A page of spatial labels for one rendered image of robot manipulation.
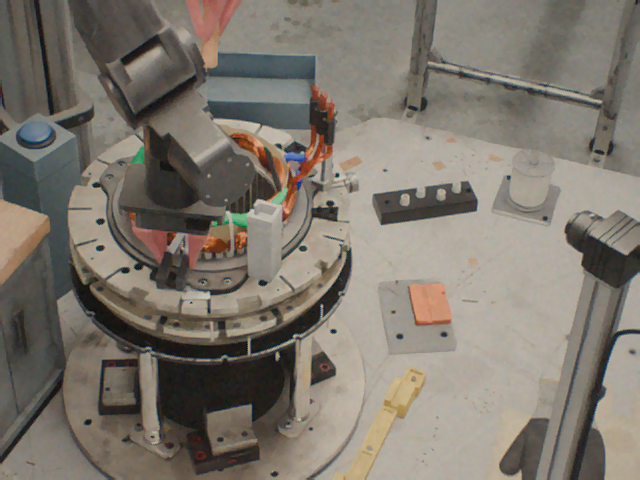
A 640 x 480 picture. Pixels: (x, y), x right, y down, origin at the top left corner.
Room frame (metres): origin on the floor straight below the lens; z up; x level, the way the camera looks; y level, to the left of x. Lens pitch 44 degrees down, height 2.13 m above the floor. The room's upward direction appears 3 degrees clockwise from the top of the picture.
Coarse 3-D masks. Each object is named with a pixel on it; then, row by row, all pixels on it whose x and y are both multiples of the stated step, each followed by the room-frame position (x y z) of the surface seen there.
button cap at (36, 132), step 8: (24, 128) 1.31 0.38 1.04; (32, 128) 1.31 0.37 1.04; (40, 128) 1.31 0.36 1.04; (48, 128) 1.31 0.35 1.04; (24, 136) 1.29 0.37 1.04; (32, 136) 1.29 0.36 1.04; (40, 136) 1.29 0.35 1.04; (48, 136) 1.30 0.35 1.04; (32, 144) 1.28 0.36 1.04; (40, 144) 1.29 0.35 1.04
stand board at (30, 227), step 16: (0, 208) 1.14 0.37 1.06; (16, 208) 1.14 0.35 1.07; (0, 224) 1.11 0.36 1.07; (16, 224) 1.11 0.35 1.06; (32, 224) 1.11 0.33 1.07; (48, 224) 1.12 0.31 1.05; (0, 240) 1.08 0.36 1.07; (16, 240) 1.08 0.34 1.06; (32, 240) 1.09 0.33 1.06; (0, 256) 1.06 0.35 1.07; (16, 256) 1.06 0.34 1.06; (0, 272) 1.04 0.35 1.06
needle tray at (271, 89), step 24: (216, 72) 1.46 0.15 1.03; (240, 72) 1.46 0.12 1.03; (264, 72) 1.46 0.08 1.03; (288, 72) 1.46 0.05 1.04; (312, 72) 1.46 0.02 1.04; (216, 96) 1.42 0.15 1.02; (240, 96) 1.42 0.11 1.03; (264, 96) 1.42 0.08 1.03; (288, 96) 1.42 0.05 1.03; (240, 120) 1.36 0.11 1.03; (264, 120) 1.36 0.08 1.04; (288, 120) 1.36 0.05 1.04
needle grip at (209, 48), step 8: (208, 8) 1.14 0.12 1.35; (216, 32) 1.13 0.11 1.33; (208, 40) 1.12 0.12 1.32; (216, 40) 1.13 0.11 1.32; (208, 48) 1.12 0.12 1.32; (216, 48) 1.12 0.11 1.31; (208, 56) 1.12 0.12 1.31; (216, 56) 1.12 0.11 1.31; (208, 64) 1.11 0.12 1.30; (216, 64) 1.12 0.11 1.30
